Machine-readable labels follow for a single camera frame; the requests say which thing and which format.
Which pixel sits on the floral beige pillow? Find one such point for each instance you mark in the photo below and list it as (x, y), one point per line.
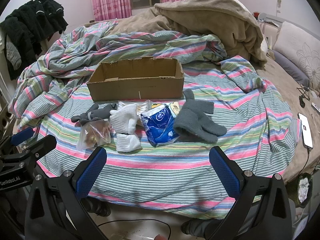
(301, 48)

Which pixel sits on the beige fleece blanket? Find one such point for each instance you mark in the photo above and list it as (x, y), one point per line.
(229, 20)

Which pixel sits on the blue tissue pack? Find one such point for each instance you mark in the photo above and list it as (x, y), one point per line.
(158, 124)

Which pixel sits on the dark grey socks pair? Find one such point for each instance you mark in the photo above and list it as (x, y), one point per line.
(93, 114)

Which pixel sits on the cartoon bear tissue pack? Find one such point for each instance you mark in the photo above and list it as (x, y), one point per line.
(173, 106)

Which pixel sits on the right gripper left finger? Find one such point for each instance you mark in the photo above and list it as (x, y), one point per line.
(54, 208)

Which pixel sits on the white socks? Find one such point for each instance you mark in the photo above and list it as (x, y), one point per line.
(124, 122)

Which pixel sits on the black clothes pile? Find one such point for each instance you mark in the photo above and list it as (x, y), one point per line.
(24, 30)

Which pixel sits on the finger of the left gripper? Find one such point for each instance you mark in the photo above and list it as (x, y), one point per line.
(21, 136)
(36, 151)

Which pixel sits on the brown cardboard box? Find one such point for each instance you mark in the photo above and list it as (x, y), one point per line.
(137, 79)

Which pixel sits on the grey pillow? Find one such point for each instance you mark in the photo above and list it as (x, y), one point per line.
(291, 69)

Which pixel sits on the clear plastic snack bag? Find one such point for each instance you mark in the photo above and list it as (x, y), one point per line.
(93, 134)

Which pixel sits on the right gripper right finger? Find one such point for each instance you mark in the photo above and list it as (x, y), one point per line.
(261, 209)

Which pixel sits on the cotton swab bag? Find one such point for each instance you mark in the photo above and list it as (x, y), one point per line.
(141, 106)

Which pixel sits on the striped pastel duvet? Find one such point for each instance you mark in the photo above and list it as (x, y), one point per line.
(262, 132)

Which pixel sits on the grey fuzzy gloves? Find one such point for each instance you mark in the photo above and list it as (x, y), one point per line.
(193, 119)

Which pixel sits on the white smartphone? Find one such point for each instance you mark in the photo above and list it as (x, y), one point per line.
(306, 132)

